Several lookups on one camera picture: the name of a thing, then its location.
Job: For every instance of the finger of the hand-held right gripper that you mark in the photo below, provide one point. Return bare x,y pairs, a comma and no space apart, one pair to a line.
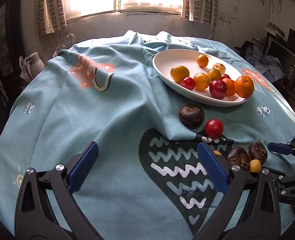
291,178
280,148

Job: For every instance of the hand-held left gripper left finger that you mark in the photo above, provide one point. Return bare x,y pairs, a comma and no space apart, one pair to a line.
83,165

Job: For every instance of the dark brown water chestnut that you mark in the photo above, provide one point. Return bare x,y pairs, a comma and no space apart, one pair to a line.
258,150
191,115
237,156

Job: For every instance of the red cherry tomato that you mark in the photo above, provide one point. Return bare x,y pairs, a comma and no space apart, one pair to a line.
214,128
225,76
188,83

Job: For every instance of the white oval plate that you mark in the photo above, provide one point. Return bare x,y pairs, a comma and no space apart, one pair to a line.
167,67

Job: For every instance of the yellow round fruit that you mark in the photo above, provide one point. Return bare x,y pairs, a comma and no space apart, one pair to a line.
214,74
201,81
179,73
202,60

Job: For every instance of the grey checked curtain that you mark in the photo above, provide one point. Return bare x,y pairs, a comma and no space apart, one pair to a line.
50,7
201,0

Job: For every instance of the white wall socket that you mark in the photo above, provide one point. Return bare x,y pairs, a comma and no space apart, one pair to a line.
226,17

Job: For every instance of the dark red plum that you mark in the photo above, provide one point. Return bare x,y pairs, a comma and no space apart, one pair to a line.
218,89

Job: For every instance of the white plastic bag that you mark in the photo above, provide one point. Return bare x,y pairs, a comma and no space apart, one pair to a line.
23,70

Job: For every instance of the black monitor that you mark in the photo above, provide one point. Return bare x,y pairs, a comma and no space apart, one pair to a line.
280,52

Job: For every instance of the dark chair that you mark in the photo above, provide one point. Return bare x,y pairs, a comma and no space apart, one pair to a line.
241,47

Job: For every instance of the small yellow fruit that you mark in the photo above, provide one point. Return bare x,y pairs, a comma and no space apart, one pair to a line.
255,166
219,67

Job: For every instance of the dark framed picture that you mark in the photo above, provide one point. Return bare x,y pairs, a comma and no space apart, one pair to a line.
1,40

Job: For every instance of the white kettle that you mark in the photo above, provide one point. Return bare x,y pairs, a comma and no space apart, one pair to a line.
35,63

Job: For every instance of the blue cloth pile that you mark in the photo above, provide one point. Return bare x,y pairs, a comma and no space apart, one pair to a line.
265,65

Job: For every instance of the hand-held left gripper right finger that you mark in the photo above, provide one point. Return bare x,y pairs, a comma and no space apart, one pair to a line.
212,165

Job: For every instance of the light blue printed tablecloth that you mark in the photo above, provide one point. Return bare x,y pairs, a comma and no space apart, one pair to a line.
100,117

